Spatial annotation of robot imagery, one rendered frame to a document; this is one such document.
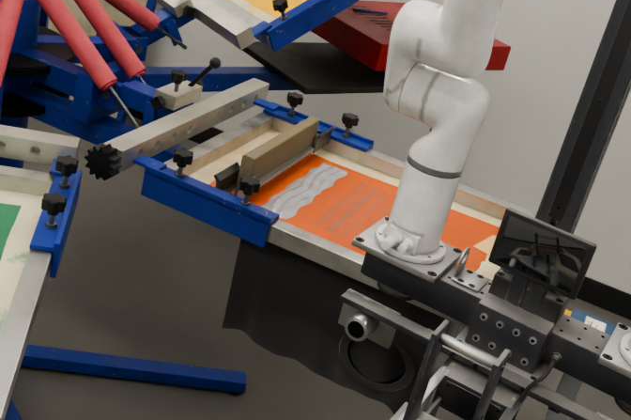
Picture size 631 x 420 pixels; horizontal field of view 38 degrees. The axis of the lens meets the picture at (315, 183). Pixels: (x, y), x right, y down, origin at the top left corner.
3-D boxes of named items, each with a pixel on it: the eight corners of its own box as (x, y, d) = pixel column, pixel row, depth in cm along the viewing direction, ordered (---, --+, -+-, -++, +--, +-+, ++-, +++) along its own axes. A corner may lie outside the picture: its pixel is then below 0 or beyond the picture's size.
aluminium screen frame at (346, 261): (546, 231, 225) (551, 218, 224) (489, 337, 175) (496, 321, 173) (265, 121, 248) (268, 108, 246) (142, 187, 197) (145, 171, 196)
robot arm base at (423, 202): (421, 278, 150) (448, 194, 144) (354, 246, 155) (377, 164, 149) (454, 248, 163) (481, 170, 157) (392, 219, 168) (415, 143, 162)
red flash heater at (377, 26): (419, 29, 360) (427, -1, 355) (502, 74, 329) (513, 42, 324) (293, 25, 323) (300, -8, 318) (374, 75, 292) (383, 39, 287)
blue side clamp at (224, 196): (273, 240, 193) (281, 210, 190) (263, 248, 188) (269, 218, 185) (153, 187, 201) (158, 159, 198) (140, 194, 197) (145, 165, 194)
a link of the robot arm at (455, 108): (454, 186, 148) (484, 93, 141) (382, 155, 153) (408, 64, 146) (475, 170, 156) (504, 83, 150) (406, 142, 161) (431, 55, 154)
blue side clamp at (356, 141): (367, 164, 241) (374, 140, 238) (361, 170, 236) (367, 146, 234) (267, 125, 249) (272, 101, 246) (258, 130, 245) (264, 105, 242)
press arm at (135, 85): (191, 121, 226) (194, 102, 224) (177, 127, 221) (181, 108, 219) (131, 98, 231) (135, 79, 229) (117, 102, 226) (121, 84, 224)
